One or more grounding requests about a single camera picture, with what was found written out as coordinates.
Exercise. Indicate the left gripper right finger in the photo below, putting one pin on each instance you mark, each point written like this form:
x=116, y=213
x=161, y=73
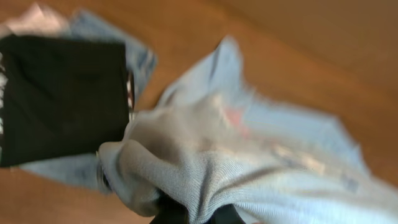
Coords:
x=226, y=214

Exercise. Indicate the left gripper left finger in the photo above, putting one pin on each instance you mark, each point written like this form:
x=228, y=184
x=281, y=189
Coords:
x=170, y=212

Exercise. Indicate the folded blue jeans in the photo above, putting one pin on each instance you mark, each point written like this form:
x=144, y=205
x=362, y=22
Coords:
x=82, y=170

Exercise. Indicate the light blue printed t-shirt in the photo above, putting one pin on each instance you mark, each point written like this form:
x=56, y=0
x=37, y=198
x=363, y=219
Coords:
x=212, y=141

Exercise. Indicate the folded black garment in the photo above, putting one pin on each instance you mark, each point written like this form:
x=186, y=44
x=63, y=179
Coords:
x=62, y=97

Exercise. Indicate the folded beige garment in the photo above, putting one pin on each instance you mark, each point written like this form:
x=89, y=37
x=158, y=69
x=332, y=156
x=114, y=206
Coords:
x=39, y=20

